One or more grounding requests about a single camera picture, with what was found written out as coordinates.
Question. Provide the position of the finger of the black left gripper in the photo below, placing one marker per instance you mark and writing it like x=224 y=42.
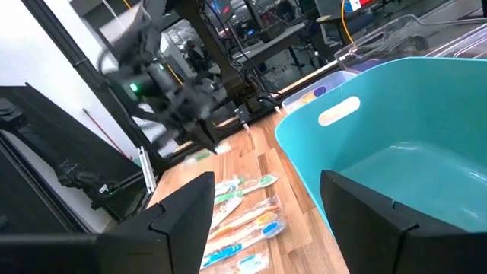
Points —
x=194 y=133
x=209 y=139

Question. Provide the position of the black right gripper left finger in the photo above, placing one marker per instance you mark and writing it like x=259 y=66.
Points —
x=114 y=251

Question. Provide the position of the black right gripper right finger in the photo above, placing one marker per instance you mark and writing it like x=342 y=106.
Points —
x=380 y=243

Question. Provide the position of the green toothbrush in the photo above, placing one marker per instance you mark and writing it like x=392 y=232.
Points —
x=201 y=155
x=228 y=197

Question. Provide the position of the blue toothbrush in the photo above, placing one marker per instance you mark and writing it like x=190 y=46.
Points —
x=224 y=253
x=251 y=262

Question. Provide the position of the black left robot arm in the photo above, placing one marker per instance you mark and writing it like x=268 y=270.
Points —
x=156 y=80

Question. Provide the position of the person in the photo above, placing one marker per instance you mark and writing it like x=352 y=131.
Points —
x=196 y=57

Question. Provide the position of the orange wrapped toothbrush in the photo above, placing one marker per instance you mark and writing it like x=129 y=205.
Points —
x=243 y=232
x=247 y=217

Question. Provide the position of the small frosted plastic bin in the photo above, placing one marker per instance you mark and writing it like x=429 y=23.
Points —
x=296 y=99

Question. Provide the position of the grey background desk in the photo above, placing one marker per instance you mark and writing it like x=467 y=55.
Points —
x=274 y=38

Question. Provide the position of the teal plastic bin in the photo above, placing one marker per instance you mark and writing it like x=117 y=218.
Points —
x=380 y=110

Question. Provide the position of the clear acrylic bin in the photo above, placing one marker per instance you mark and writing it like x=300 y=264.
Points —
x=468 y=42
x=380 y=40

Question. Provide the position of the red white blue box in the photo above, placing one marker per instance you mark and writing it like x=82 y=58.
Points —
x=357 y=4

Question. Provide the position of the silver metal bracket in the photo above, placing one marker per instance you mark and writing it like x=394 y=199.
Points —
x=147 y=171

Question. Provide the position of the black aluminium table frame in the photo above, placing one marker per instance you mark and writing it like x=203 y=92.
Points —
x=58 y=30

